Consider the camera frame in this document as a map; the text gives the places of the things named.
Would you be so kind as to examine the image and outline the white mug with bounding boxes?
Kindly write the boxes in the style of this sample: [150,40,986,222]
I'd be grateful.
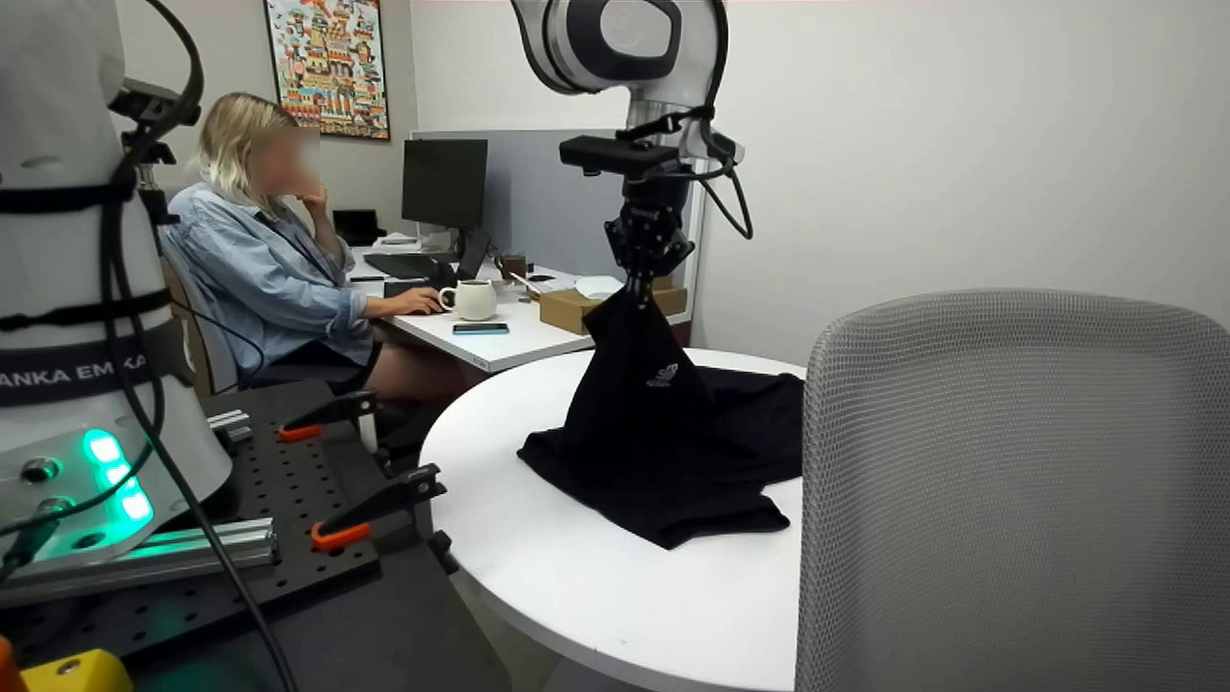
[436,276,503,327]

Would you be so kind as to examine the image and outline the black base cable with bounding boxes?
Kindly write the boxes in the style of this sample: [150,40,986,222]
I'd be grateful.
[97,0,268,692]

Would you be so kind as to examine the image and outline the small cardboard box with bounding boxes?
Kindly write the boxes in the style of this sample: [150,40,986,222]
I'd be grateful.
[649,265,683,320]

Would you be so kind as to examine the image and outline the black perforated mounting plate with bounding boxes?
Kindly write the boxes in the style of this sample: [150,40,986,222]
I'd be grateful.
[0,375,449,659]

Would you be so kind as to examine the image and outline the flat cardboard box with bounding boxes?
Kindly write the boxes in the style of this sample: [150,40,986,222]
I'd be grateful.
[533,281,691,338]

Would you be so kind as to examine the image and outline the seated person denim shirt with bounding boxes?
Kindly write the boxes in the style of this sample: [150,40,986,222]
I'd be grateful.
[166,89,480,407]

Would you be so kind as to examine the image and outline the grey mesh office chair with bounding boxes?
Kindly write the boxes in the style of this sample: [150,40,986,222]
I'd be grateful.
[796,289,1230,692]

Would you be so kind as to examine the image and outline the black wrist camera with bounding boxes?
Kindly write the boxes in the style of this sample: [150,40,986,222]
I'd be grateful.
[557,130,744,180]

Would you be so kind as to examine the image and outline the colourful wall poster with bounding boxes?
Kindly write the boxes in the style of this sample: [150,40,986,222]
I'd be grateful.
[261,0,395,144]

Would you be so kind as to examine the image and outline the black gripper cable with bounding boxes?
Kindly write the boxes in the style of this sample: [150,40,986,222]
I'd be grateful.
[691,119,763,245]

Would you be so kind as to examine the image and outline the yellow plastic box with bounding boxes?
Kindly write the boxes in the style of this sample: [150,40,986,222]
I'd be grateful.
[15,644,139,692]

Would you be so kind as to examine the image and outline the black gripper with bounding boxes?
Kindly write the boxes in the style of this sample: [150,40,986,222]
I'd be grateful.
[604,169,696,302]

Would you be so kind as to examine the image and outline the orange plastic object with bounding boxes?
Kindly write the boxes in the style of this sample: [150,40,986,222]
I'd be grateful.
[0,632,33,692]

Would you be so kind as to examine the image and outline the black clamp orange tip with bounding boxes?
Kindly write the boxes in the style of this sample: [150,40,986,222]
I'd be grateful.
[279,386,386,450]
[309,462,449,557]

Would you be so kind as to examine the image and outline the black office chair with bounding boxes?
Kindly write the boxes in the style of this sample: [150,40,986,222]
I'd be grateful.
[154,226,378,404]

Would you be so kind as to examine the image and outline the black keyboard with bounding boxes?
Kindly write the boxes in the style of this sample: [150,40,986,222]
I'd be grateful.
[361,249,463,285]

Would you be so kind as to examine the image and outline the grey desk partition panel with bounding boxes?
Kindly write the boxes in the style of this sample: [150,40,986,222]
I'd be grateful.
[410,128,712,321]

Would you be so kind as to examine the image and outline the black computer monitor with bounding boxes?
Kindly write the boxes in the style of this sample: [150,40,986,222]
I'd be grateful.
[402,133,494,239]

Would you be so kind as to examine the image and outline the black t-shirt white logo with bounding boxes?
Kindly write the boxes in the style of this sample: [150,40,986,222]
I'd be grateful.
[516,281,806,554]

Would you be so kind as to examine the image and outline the aluminium rail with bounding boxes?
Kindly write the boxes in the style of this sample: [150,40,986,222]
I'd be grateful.
[0,511,282,608]

